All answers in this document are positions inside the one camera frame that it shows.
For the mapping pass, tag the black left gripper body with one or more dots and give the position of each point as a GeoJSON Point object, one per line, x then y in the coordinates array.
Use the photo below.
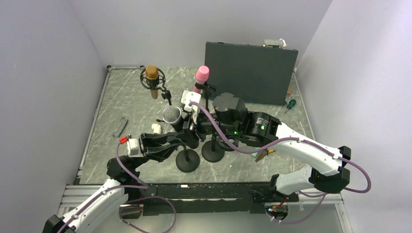
{"type": "Point", "coordinates": [143, 150]}

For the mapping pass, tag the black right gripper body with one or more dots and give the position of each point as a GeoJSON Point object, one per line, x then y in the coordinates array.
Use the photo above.
{"type": "Point", "coordinates": [205, 125]}

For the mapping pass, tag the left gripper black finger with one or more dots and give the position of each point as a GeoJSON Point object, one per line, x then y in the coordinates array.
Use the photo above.
{"type": "Point", "coordinates": [172, 138]}
{"type": "Point", "coordinates": [160, 152]}

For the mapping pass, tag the black mesh-head microphone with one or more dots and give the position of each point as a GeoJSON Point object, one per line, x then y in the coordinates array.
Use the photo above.
{"type": "Point", "coordinates": [173, 116]}

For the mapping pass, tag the black clip desk stand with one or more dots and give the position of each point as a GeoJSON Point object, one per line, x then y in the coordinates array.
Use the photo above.
{"type": "Point", "coordinates": [187, 160]}

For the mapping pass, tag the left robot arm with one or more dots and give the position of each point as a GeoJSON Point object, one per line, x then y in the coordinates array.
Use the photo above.
{"type": "Point", "coordinates": [122, 187]}

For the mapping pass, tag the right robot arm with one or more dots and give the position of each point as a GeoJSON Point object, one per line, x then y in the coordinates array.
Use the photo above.
{"type": "Point", "coordinates": [250, 132]}

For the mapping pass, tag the black pink-mic desk stand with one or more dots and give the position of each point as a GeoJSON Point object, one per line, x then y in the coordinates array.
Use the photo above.
{"type": "Point", "coordinates": [206, 91]}

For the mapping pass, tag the pink microphone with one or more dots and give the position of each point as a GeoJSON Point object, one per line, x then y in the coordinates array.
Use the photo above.
{"type": "Point", "coordinates": [201, 77]}

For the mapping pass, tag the gold condenser microphone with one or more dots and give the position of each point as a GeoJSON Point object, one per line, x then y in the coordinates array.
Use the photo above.
{"type": "Point", "coordinates": [152, 77]}

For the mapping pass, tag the white plastic connector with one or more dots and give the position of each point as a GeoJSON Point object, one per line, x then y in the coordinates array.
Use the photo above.
{"type": "Point", "coordinates": [156, 128]}

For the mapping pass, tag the dark green upright board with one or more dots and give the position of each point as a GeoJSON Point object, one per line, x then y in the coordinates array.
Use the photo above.
{"type": "Point", "coordinates": [255, 74]}

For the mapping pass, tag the metal clamp behind board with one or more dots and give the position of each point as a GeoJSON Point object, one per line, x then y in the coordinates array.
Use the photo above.
{"type": "Point", "coordinates": [274, 43]}

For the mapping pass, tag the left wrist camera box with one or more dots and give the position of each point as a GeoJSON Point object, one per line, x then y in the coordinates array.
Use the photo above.
{"type": "Point", "coordinates": [131, 144]}

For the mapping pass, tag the black shock-mount desk stand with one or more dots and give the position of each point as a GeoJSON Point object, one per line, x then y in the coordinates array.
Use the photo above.
{"type": "Point", "coordinates": [214, 150]}

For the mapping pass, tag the black tripod shock-mount stand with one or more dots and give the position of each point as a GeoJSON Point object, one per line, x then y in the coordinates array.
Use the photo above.
{"type": "Point", "coordinates": [165, 93]}

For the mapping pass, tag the yellow-handled pliers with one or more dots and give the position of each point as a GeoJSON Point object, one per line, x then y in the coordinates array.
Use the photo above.
{"type": "Point", "coordinates": [262, 154]}

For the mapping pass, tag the green-handled screwdriver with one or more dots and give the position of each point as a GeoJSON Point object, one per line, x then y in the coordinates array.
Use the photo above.
{"type": "Point", "coordinates": [290, 105]}

